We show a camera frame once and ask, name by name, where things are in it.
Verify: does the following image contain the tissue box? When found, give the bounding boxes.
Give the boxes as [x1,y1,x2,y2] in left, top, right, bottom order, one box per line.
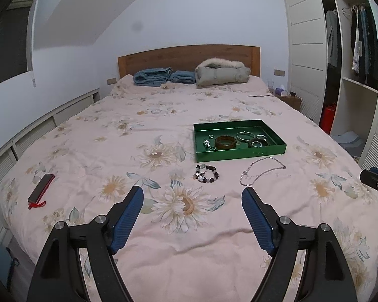
[275,85,288,97]

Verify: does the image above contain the blue folded blanket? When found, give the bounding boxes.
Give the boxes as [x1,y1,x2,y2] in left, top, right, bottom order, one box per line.
[133,67,196,87]

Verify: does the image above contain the white radiator cover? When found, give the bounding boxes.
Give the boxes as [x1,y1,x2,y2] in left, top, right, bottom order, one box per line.
[0,89,100,247]

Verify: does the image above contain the black beaded bracelet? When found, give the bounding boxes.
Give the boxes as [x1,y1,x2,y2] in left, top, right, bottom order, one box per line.
[193,163,220,184]

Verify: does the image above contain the wooden headboard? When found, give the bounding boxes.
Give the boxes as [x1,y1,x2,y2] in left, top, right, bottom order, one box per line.
[117,44,261,77]

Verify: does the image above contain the hanging clothes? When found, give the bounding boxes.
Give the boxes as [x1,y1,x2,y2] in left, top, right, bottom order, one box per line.
[326,4,378,90]

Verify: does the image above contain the green rectangular tray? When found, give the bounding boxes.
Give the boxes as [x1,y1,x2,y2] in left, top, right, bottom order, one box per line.
[193,120,287,162]

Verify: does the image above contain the wooden nightstand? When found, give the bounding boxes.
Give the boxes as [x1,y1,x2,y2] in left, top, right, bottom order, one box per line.
[275,95,302,112]

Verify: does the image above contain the amber resin bangle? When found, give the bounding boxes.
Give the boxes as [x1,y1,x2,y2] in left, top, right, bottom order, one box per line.
[214,135,237,150]

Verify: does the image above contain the small twisted silver bangle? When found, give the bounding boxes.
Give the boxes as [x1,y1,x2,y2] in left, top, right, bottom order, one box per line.
[256,134,267,140]

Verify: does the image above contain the floral pink bedspread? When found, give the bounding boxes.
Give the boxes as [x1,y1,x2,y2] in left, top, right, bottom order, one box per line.
[0,77,378,301]

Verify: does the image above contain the silver chain necklace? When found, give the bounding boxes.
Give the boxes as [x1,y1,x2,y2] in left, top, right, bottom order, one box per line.
[239,155,287,187]

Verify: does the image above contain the black red case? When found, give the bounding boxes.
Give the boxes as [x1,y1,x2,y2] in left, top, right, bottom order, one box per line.
[28,173,55,209]

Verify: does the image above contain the dark translucent bangle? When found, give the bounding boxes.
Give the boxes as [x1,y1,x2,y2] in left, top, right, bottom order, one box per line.
[248,138,269,148]

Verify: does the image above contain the white wardrobe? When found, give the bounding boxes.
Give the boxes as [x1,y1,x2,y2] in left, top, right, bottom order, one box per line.
[285,0,378,168]

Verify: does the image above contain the silver clasp bangle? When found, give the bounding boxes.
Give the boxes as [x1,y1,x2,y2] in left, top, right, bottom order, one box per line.
[236,131,255,142]

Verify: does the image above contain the grey fur-trimmed coat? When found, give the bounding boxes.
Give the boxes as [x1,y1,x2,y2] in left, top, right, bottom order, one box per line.
[195,58,251,88]

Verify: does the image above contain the folded blue clothes pile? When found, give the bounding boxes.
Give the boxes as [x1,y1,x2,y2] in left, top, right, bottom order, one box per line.
[332,131,365,155]

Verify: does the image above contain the red container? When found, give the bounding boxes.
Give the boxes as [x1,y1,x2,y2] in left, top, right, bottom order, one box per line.
[320,104,336,134]

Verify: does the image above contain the silver wristwatch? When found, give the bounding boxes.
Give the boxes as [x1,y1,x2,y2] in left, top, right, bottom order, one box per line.
[203,138,212,149]

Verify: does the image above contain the dark window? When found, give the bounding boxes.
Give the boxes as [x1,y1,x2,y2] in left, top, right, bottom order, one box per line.
[0,0,37,83]

